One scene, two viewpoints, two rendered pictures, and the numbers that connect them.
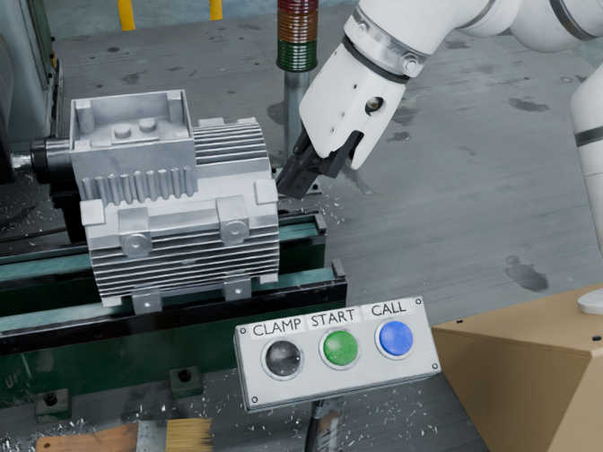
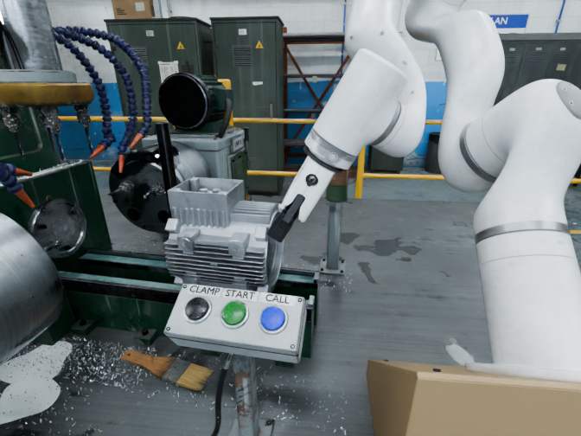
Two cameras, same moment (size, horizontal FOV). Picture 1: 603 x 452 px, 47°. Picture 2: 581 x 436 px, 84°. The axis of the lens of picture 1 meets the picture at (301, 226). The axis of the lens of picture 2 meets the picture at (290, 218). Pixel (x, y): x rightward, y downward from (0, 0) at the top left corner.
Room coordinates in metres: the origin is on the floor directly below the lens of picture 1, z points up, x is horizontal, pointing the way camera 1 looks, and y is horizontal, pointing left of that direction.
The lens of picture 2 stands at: (0.11, -0.24, 1.33)
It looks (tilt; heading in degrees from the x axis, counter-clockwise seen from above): 23 degrees down; 25
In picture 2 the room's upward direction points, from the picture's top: straight up
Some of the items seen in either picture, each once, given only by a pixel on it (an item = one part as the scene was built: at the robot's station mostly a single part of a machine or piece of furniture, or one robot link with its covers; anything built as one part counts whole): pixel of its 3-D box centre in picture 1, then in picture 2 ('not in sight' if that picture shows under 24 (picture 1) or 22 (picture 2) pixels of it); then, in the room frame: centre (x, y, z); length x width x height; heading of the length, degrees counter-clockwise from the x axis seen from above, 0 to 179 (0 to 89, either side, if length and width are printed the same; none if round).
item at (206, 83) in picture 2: not in sight; (213, 132); (1.15, 0.59, 1.16); 0.33 x 0.26 x 0.42; 15
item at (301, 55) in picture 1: (297, 48); (336, 190); (0.95, 0.01, 1.05); 0.06 x 0.06 x 0.04
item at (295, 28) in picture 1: (297, 20); (337, 175); (0.95, 0.01, 1.10); 0.06 x 0.06 x 0.04
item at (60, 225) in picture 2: not in sight; (60, 228); (0.50, 0.55, 1.01); 0.15 x 0.02 x 0.15; 15
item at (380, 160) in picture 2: not in sight; (386, 145); (5.47, 0.59, 0.41); 0.52 x 0.47 x 0.82; 110
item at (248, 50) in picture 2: not in sight; (252, 115); (3.55, 1.89, 0.98); 0.72 x 0.49 x 1.96; 110
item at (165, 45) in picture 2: not in sight; (171, 113); (3.21, 2.83, 0.99); 1.02 x 0.49 x 1.98; 110
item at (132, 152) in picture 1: (135, 147); (209, 201); (0.60, 0.18, 1.11); 0.12 x 0.11 x 0.07; 104
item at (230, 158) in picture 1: (181, 211); (231, 244); (0.61, 0.14, 1.01); 0.20 x 0.19 x 0.19; 104
